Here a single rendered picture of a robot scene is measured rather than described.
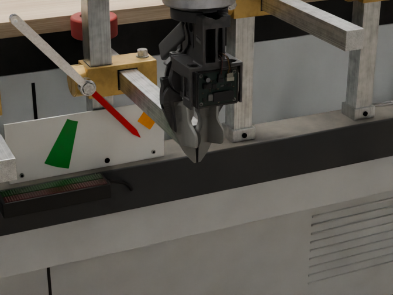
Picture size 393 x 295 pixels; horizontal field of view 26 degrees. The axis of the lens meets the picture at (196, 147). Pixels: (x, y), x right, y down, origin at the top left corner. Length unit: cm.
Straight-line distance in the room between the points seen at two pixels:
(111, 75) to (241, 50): 23
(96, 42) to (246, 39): 26
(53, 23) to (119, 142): 26
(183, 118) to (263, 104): 67
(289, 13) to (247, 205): 41
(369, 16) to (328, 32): 31
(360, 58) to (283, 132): 19
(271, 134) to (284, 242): 46
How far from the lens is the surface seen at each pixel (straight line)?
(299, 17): 131
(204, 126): 112
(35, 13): 154
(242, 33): 142
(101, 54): 133
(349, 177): 167
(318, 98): 181
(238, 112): 146
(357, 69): 157
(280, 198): 160
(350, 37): 121
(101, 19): 132
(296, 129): 154
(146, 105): 124
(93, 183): 134
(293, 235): 193
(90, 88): 131
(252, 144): 147
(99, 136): 137
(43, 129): 133
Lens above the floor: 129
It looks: 24 degrees down
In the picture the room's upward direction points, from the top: straight up
